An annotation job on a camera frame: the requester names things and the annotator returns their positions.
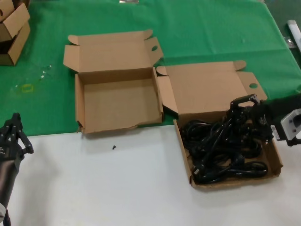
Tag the green table cloth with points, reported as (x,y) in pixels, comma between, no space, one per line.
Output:
(200,28)

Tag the white flat panel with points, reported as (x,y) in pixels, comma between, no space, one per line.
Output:
(295,33)

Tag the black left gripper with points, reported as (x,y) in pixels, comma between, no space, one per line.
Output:
(9,150)

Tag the grey metal clip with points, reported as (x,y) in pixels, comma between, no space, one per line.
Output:
(128,1)

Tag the metal table clamp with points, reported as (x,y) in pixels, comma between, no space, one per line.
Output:
(290,43)

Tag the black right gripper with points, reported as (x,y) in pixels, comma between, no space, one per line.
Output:
(249,120)

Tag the small black screw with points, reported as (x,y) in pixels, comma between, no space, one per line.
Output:
(113,147)

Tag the open flat cardboard box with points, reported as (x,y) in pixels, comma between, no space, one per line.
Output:
(204,87)
(117,106)

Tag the small open cardboard box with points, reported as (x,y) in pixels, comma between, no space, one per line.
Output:
(16,21)
(18,47)

